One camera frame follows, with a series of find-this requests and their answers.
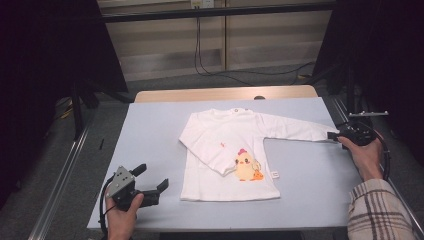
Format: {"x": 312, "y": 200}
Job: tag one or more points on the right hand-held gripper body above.
{"x": 361, "y": 133}

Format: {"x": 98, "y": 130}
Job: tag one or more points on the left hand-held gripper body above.
{"x": 121, "y": 181}

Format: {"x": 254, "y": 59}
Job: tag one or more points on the white baby shirt chick print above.
{"x": 216, "y": 133}

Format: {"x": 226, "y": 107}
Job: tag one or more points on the person's right hand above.
{"x": 366, "y": 160}

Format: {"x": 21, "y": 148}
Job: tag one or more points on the person's left hand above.
{"x": 121, "y": 223}

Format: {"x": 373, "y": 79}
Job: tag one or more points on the small black stick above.
{"x": 101, "y": 144}

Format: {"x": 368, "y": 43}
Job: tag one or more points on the black metal stand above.
{"x": 350, "y": 90}
{"x": 77, "y": 110}

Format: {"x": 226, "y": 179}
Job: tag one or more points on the black curtain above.
{"x": 390, "y": 66}
{"x": 40, "y": 66}

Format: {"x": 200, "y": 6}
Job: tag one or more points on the wooden table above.
{"x": 223, "y": 93}

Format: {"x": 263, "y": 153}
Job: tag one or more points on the black horizontal bar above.
{"x": 216, "y": 12}

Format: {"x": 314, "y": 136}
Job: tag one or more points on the aluminium floor rail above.
{"x": 340, "y": 106}
{"x": 56, "y": 190}

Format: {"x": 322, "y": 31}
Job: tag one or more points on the white wall power outlet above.
{"x": 202, "y": 3}

